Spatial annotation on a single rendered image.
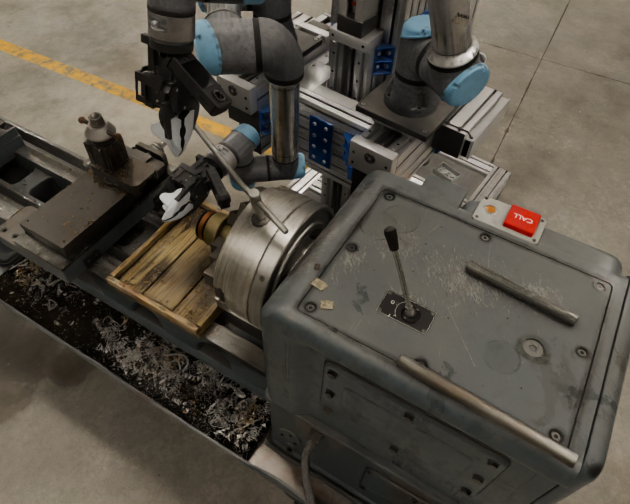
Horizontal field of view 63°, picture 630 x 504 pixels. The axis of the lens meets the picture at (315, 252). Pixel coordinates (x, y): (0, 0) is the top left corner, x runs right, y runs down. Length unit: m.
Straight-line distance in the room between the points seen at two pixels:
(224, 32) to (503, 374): 0.87
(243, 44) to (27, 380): 1.73
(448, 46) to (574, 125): 2.60
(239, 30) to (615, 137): 2.96
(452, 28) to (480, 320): 0.61
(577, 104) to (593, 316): 3.04
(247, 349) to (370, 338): 0.50
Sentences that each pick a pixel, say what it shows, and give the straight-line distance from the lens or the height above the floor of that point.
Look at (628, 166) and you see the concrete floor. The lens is 3.61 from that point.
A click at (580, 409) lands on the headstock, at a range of 0.91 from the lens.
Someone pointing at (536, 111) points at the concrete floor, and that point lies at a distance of 3.77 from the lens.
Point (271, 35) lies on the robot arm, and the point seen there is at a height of 1.43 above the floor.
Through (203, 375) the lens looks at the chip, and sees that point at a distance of 1.63.
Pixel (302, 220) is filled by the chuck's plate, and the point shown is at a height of 1.24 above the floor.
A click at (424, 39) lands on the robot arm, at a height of 1.37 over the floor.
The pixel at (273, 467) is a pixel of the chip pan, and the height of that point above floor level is 0.54.
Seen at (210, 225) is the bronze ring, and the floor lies 1.11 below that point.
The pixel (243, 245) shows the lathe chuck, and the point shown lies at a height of 1.21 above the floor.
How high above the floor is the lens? 2.00
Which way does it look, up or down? 51 degrees down
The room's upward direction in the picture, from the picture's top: 3 degrees clockwise
